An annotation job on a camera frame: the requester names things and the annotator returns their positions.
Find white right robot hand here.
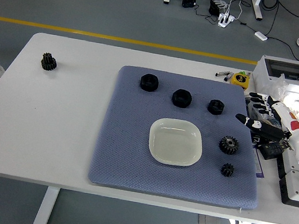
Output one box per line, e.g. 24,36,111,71
230,89,299,159

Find large black gear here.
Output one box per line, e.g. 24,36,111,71
218,134,241,156

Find small black gear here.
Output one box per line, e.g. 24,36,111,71
220,162,236,178

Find white box with black side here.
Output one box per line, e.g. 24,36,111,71
274,153,299,182

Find white push-button control box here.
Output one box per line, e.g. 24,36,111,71
276,167,299,207

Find small black hex nut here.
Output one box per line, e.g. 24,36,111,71
206,98,226,117

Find medium black hex nut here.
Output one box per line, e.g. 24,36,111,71
170,88,193,110

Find large black hex nut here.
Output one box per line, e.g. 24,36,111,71
138,72,161,93

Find black digital display module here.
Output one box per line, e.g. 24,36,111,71
257,138,288,163

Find yellow tape measure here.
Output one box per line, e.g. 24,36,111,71
229,70,252,91

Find silver black marker pen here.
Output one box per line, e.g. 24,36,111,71
215,69,234,80

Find white power brick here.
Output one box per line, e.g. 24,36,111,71
253,30,269,42

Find white power strip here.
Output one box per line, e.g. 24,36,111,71
216,12,237,30

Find white square dish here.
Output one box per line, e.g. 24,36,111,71
144,115,207,171

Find black electronic device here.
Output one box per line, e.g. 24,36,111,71
208,0,223,17

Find grey floor socket plate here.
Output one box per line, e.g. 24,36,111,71
197,214,223,224

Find black power adapter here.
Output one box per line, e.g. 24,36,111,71
181,0,197,10

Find blue-grey padded mat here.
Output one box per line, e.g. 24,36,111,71
86,61,278,213

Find black double gear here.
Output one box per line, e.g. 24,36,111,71
39,52,59,73

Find grey electrical enclosure box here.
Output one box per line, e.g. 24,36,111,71
248,54,299,102

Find black floor cable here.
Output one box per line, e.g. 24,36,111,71
264,36,299,62

